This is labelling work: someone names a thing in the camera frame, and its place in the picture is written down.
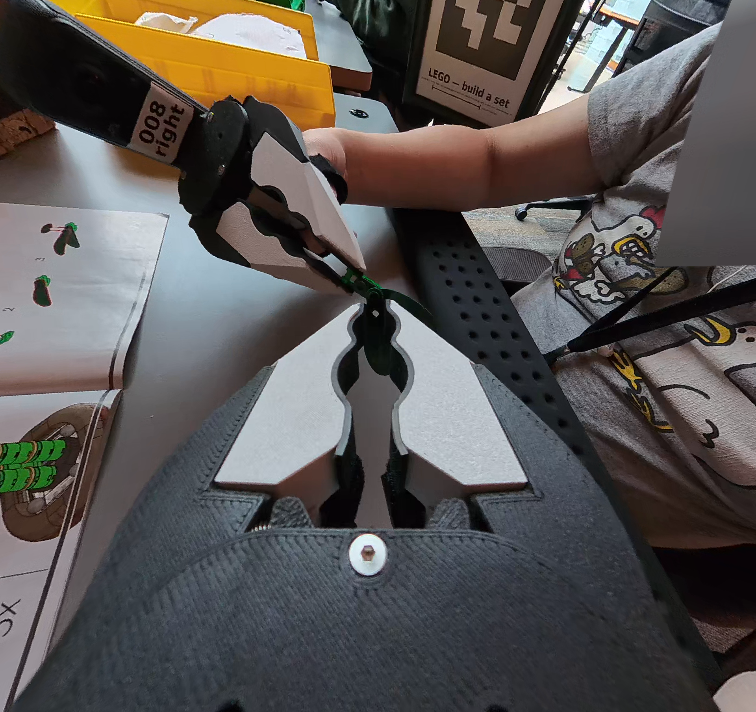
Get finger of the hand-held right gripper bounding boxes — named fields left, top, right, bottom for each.
left=215, top=199, right=353, bottom=296
left=250, top=130, right=368, bottom=272

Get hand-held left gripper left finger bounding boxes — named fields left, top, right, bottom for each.
left=214, top=303, right=363, bottom=528

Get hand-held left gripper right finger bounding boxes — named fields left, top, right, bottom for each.
left=387, top=302, right=529, bottom=528

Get dark green lego leaf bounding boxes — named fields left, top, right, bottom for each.
left=361, top=289, right=395, bottom=377
left=378, top=286, right=434, bottom=322

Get person's right forearm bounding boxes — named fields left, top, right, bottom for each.
left=343, top=93, right=621, bottom=213

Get black lego set box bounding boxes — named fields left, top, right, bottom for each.
left=0, top=115, right=57, bottom=158

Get person's right hand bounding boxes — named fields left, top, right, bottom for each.
left=301, top=127, right=349, bottom=164

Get yellow plastic bin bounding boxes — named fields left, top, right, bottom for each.
left=38, top=0, right=336, bottom=132

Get black perforated pad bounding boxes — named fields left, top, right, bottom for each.
left=393, top=208, right=594, bottom=461

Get white desk with wood edge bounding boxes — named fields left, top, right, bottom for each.
left=304, top=0, right=374, bottom=92

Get white crumpled bags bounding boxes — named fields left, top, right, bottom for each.
left=135, top=10, right=308, bottom=61

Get grey printed t-shirt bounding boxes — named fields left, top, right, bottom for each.
left=511, top=23, right=756, bottom=550

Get open instruction booklet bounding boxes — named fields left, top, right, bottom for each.
left=0, top=203, right=170, bottom=695

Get black framed marker sign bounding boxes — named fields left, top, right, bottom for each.
left=403, top=0, right=604, bottom=129

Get black shoulder strap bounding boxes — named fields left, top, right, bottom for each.
left=543, top=266, right=756, bottom=368

